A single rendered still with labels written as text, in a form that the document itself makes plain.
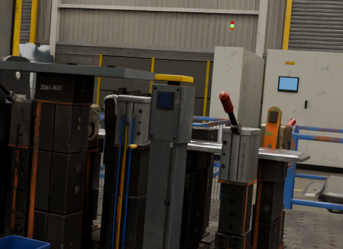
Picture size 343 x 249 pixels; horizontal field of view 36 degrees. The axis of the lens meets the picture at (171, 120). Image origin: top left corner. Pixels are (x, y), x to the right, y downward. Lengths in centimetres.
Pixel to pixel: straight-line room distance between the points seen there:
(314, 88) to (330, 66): 43
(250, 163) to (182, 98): 24
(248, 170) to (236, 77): 814
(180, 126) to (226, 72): 830
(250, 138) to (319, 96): 807
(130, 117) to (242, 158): 28
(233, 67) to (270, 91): 76
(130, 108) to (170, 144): 24
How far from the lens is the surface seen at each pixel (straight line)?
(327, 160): 926
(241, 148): 115
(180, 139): 103
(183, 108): 103
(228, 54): 933
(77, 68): 109
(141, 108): 123
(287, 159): 124
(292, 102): 921
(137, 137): 123
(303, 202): 318
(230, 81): 929
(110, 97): 133
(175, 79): 103
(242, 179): 115
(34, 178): 120
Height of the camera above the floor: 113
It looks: 3 degrees down
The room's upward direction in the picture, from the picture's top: 4 degrees clockwise
